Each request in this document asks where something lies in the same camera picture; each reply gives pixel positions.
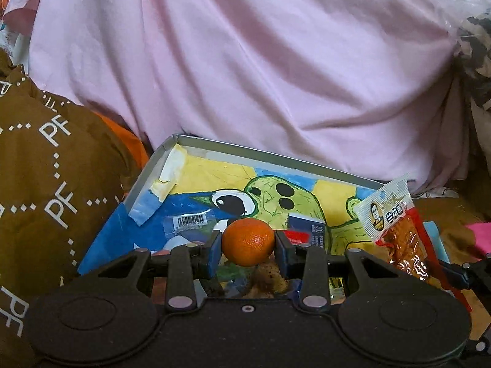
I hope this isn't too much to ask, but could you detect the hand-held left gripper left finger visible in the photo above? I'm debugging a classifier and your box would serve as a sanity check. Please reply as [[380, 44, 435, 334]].
[[97, 230, 223, 311]]

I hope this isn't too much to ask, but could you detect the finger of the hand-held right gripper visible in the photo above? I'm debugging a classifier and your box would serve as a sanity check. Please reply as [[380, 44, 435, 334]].
[[463, 325, 491, 354], [437, 252, 491, 300]]

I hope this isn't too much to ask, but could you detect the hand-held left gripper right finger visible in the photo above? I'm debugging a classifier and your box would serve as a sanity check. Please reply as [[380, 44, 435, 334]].
[[275, 230, 388, 311]]

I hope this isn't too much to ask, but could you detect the bun packet green label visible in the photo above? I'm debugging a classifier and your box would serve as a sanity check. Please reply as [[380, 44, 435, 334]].
[[251, 263, 289, 298]]

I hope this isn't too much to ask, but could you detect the orange mandarin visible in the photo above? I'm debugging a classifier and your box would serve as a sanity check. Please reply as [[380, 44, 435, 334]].
[[222, 218, 276, 267]]

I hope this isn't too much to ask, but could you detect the blue snack packet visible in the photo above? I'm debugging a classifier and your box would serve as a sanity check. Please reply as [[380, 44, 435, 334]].
[[288, 215, 327, 254]]

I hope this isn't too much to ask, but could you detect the clear packet with barcode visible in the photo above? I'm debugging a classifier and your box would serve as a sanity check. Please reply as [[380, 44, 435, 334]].
[[163, 212, 216, 239]]

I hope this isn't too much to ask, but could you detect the braised meat snack packet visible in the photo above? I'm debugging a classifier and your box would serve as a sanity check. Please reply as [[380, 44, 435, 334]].
[[353, 174, 471, 312]]

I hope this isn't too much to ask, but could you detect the grey box with cartoon drawing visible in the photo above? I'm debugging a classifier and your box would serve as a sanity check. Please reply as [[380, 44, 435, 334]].
[[77, 134, 389, 300]]

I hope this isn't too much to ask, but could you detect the brown patterned quilt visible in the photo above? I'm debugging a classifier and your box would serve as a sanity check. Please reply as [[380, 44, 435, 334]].
[[0, 50, 143, 368]]

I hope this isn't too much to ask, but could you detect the pink hanging bedsheet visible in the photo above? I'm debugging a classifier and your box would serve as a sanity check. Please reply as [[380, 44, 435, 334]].
[[2, 0, 476, 196]]

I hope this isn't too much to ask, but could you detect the clear plastic bag of clothes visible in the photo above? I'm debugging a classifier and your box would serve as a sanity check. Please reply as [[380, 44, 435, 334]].
[[433, 0, 491, 113]]

